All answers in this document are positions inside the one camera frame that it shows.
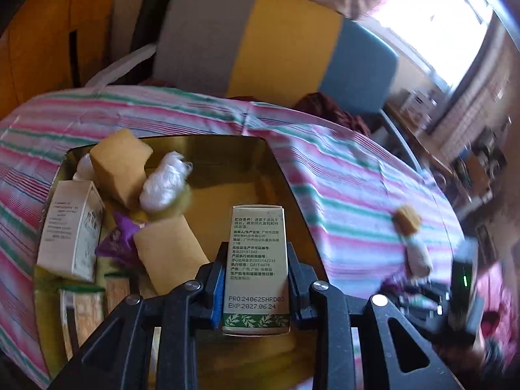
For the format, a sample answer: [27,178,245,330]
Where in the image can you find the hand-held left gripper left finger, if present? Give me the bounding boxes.
[49,241,229,390]

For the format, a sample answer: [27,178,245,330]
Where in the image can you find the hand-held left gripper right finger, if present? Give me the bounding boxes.
[286,241,460,390]

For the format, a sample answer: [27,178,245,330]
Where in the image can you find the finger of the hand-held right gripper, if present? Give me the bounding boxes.
[382,282,449,323]

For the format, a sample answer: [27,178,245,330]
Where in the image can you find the purple snack packet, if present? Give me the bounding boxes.
[383,275,408,294]
[95,211,142,269]

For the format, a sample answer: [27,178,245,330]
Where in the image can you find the green and white carton box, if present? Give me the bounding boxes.
[221,205,291,336]

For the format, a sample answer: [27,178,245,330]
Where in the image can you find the pale yellow sponge block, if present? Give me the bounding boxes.
[134,215,211,294]

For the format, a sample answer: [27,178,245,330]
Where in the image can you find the small cracker packet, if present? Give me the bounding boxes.
[105,271,139,315]

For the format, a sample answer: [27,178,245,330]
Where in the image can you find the white plastic bag ball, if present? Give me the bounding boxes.
[139,151,193,213]

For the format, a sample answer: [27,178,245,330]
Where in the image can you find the gold metal tin box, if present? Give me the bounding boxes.
[34,136,330,380]

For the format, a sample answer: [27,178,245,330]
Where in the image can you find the large cracker packet green ends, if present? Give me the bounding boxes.
[59,285,107,360]

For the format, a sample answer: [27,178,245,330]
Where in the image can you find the large yellow sponge block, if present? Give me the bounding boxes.
[89,129,153,209]

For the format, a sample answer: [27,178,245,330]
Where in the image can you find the person's pink clothing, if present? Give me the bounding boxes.
[477,264,518,358]

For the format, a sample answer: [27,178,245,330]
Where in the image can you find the beige wrapped roll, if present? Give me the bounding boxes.
[406,238,433,279]

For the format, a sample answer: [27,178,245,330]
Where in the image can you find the small orange sponge block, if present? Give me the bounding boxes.
[393,206,422,236]

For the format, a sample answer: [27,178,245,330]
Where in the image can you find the wooden desk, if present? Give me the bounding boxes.
[384,101,494,212]

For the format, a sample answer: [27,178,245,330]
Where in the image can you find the black speaker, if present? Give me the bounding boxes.
[473,138,508,181]

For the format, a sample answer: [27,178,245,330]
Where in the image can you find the white printed carton box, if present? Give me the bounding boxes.
[36,180,105,284]

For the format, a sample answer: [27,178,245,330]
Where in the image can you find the dark red cloth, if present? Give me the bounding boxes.
[294,93,372,136]

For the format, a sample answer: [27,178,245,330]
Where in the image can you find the crumpled white plastic bag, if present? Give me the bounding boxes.
[72,154,95,181]

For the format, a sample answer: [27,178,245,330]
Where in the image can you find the grey yellow blue chair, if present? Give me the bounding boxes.
[85,0,423,171]

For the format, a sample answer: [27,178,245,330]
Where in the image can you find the bright window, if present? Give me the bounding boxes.
[371,0,495,88]

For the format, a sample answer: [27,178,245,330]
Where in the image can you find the orange wooden cabinet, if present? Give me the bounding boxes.
[0,0,123,108]

